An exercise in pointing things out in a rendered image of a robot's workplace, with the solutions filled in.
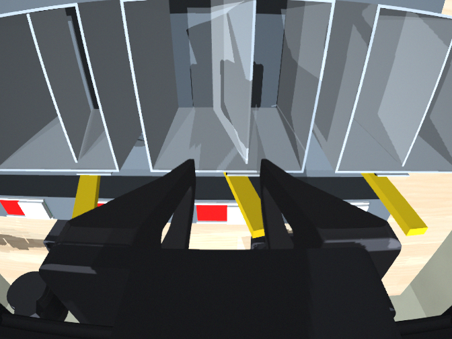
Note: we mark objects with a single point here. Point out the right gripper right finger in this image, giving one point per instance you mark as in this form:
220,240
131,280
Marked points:
320,220

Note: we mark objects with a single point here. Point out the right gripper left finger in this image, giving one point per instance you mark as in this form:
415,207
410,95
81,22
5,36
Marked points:
138,217

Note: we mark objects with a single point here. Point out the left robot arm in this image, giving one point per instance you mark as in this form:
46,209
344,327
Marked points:
30,296

